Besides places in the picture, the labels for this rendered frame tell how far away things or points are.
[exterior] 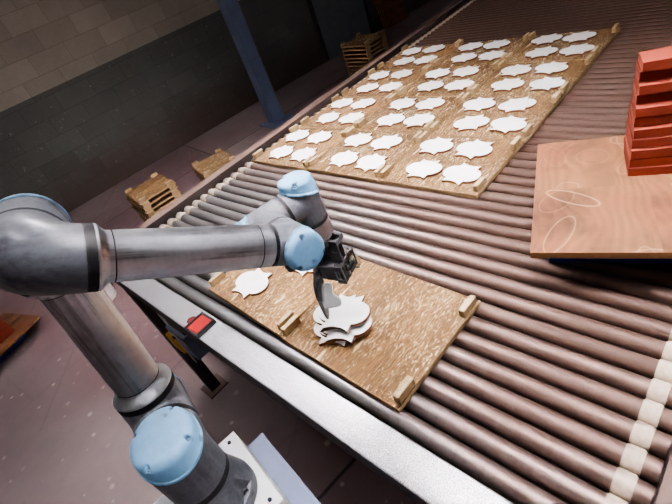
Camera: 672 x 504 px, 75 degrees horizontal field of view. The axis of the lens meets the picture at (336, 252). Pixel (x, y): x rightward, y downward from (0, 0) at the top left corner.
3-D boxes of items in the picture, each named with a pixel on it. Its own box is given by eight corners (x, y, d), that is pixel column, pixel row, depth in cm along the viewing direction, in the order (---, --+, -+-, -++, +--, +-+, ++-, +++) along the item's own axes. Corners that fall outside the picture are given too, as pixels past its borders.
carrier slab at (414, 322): (399, 414, 93) (398, 410, 93) (282, 340, 121) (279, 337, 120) (481, 304, 109) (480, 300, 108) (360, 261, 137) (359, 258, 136)
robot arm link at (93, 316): (156, 474, 83) (-51, 234, 56) (140, 426, 95) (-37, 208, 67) (212, 433, 88) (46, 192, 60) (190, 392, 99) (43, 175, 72)
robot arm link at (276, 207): (246, 235, 79) (295, 203, 82) (225, 220, 88) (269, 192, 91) (265, 268, 83) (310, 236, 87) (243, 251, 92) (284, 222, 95)
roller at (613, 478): (645, 518, 71) (649, 506, 68) (143, 249, 200) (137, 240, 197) (654, 492, 73) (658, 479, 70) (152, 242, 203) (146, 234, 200)
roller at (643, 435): (663, 466, 76) (667, 453, 73) (161, 235, 205) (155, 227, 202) (671, 443, 78) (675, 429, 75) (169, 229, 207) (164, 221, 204)
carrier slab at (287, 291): (281, 338, 122) (279, 335, 121) (210, 291, 150) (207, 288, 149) (361, 260, 137) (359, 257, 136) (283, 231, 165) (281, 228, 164)
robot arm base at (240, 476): (202, 561, 78) (172, 538, 73) (178, 500, 90) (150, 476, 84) (270, 497, 83) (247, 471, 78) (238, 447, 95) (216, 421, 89)
